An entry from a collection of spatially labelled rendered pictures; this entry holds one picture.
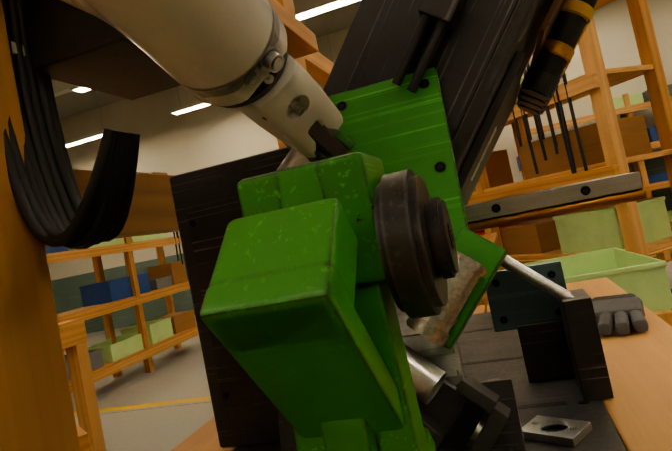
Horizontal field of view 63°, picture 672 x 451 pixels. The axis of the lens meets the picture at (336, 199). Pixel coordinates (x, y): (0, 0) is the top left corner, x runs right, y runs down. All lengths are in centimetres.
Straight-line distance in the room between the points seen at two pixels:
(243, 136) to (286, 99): 1029
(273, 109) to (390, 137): 18
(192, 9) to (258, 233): 14
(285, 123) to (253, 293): 22
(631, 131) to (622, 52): 652
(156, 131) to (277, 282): 1151
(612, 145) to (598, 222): 44
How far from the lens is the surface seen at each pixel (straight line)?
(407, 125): 55
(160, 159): 1161
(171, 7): 32
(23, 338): 55
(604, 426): 62
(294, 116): 42
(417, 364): 47
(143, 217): 85
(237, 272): 23
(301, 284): 21
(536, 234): 361
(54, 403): 57
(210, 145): 1101
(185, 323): 725
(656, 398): 68
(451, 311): 47
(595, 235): 326
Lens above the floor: 114
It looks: 3 degrees up
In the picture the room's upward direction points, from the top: 12 degrees counter-clockwise
